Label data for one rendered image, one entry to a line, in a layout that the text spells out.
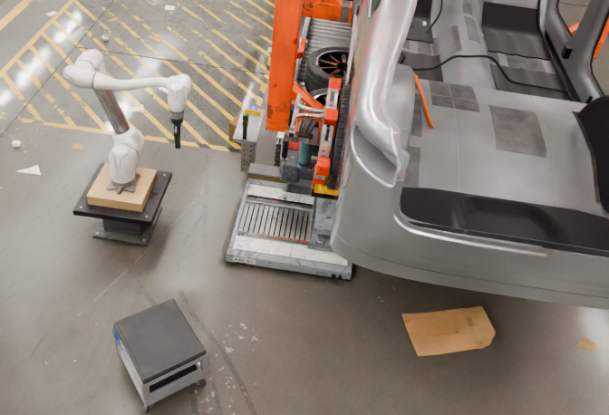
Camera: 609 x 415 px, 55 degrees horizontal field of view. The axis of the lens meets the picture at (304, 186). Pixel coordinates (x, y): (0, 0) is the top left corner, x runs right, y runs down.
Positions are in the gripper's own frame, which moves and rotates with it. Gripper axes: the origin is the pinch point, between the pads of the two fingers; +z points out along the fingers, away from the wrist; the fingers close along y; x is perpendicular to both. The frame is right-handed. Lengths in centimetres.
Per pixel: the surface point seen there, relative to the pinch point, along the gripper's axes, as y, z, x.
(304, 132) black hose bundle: 15, -28, 76
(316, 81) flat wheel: -138, 25, 92
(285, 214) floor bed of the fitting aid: -14, 65, 74
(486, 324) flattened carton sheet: 68, 67, 204
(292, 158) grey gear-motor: -35, 30, 74
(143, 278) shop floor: 50, 72, -14
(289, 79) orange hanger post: -49, -26, 66
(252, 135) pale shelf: -52, 25, 44
